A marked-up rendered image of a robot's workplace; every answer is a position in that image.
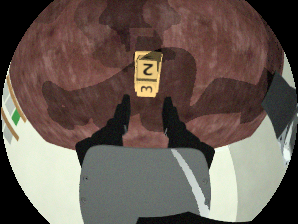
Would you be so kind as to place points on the yellow number cube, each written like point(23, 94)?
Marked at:
point(146, 87)
point(147, 66)

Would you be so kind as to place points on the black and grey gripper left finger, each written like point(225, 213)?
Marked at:
point(111, 134)

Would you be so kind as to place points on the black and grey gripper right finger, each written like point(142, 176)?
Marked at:
point(176, 131)

